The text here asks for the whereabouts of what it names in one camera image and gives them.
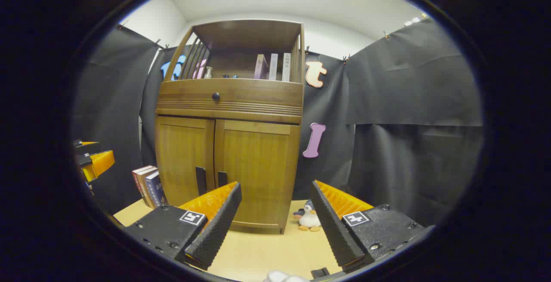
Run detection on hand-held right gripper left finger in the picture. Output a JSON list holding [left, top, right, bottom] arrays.
[[124, 181, 242, 271]]

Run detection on blue book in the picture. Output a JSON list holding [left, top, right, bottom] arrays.
[[145, 171, 168, 207]]

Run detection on wooden double-door shoe cabinet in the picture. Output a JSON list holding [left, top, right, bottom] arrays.
[[154, 19, 306, 234]]

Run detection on wooden cabinet drawer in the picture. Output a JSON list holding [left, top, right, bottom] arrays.
[[156, 78, 304, 117]]

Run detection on wooden shoe cabinet door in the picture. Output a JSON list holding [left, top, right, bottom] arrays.
[[155, 115, 216, 207], [214, 120, 301, 231]]

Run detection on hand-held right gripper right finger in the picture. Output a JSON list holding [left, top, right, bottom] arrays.
[[310, 180, 435, 274]]

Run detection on brown book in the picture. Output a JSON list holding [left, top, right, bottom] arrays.
[[138, 168, 159, 208]]

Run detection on red book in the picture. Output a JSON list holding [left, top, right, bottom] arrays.
[[132, 165, 155, 208]]

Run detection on penguin plush toy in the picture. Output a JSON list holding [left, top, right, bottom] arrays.
[[293, 200, 322, 232]]

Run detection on black backdrop cloth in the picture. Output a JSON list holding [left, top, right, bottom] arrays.
[[71, 17, 485, 226]]

